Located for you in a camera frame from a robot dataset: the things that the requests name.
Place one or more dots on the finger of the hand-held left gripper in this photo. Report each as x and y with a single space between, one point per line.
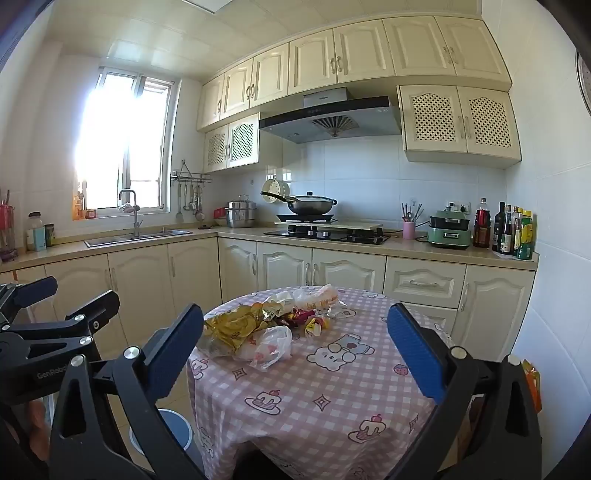
33 290
99 307

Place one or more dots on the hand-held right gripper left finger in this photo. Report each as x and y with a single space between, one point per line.
176 353

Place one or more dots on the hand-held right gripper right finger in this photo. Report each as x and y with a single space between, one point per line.
415 353

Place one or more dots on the blue trash bin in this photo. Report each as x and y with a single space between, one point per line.
175 429

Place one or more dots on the yellow red candy wrapper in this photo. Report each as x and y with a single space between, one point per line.
314 328

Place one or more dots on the magenta candy wrapper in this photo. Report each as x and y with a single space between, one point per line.
300 316

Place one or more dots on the person's left hand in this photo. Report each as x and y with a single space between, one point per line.
38 429

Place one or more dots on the cream sink base cabinet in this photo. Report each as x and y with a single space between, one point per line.
147 286

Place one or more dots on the clear storage jar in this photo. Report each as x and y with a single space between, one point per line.
35 233

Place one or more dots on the small dark jar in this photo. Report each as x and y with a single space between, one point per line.
49 235

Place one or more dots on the gold snack bag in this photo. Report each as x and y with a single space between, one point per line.
235 327

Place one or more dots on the red utensil holder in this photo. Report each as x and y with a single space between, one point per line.
5 226

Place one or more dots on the steel sink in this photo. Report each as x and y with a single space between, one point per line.
138 236

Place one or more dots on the clear plastic wrapper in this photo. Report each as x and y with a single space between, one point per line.
340 310

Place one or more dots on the cream drawer base cabinet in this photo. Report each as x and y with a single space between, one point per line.
489 304

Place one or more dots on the pink checked tablecloth table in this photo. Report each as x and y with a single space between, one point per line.
332 392

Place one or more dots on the metal faucet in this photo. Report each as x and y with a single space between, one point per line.
135 212

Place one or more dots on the white plastic bag orange print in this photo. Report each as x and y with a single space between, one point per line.
318 297

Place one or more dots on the pale yellow wrapper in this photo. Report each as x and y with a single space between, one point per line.
280 299

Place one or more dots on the orange packet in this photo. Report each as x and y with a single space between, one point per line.
533 385

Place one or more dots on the pink utensil holder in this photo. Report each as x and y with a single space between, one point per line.
409 230

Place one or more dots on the green electric cooker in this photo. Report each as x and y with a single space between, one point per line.
449 233

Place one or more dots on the hanging metal spoon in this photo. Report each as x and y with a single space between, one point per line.
187 198

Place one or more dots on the cream stove base cabinet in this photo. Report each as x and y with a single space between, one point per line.
300 272

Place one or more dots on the hanging metal skimmer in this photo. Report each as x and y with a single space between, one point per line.
199 207

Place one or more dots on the red container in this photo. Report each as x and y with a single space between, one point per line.
219 213

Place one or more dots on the black gas stove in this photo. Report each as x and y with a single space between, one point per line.
323 236

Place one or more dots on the dark glass bottle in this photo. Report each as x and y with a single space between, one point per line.
499 228

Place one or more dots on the dark sauce bottle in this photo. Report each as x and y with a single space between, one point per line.
507 233

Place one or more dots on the steel steamer pot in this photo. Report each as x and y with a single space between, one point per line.
241 214

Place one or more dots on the yellow cap green bottle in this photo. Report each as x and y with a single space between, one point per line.
525 237

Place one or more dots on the metal utensil rack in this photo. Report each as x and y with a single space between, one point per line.
191 175

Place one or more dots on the kitchen window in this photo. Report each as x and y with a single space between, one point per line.
124 138

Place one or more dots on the black wok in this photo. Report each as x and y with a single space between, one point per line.
309 204

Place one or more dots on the cream colander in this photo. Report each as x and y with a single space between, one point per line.
276 188

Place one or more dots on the narrow cream lattice cabinet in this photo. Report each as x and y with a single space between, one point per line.
231 143

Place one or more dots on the wide cream lattice cabinet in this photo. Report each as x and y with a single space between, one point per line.
461 122

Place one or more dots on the black range hood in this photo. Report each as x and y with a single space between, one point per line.
332 122

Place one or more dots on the cream upper cabinets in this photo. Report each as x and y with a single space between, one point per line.
360 55

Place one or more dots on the round metal strainer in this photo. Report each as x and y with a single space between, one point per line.
584 81

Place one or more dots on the ceiling light panel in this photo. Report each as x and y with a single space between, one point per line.
212 4

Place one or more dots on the white wall socket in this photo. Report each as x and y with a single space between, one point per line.
458 206

